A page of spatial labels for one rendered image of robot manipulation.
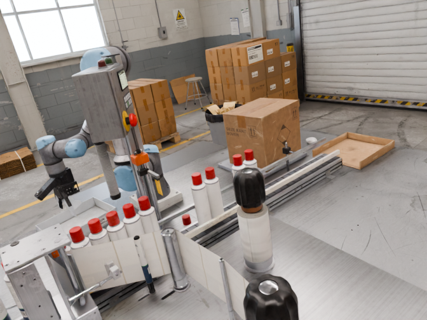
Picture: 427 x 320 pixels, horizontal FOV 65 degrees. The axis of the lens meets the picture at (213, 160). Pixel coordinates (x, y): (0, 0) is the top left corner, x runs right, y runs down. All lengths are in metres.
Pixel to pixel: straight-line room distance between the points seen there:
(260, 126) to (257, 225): 0.70
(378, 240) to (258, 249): 0.42
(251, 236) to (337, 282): 0.25
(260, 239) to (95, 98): 0.58
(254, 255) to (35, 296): 0.54
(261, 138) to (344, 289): 0.81
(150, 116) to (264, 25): 2.94
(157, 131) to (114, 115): 3.76
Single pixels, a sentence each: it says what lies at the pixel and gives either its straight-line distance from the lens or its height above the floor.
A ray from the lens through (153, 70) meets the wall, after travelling 7.20.
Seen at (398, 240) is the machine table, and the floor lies 0.83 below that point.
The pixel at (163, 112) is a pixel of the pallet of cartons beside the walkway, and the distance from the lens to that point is 4.71.
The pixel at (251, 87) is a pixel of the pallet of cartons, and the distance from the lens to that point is 4.78.
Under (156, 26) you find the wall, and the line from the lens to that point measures 7.30.
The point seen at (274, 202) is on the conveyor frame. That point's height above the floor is 0.85.
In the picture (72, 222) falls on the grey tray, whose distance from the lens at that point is 1.62.
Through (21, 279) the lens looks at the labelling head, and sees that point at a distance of 0.86.
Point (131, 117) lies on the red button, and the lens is 0.97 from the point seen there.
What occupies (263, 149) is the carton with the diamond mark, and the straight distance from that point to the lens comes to 1.56.
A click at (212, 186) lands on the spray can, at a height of 1.03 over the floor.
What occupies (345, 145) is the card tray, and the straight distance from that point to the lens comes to 1.91.
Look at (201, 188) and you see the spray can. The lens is 1.13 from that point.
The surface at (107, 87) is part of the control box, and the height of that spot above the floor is 1.43.
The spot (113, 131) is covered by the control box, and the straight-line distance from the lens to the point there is 0.97.
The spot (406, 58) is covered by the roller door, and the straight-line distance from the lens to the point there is 5.19.
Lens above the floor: 1.55
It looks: 23 degrees down
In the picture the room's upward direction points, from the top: 10 degrees counter-clockwise
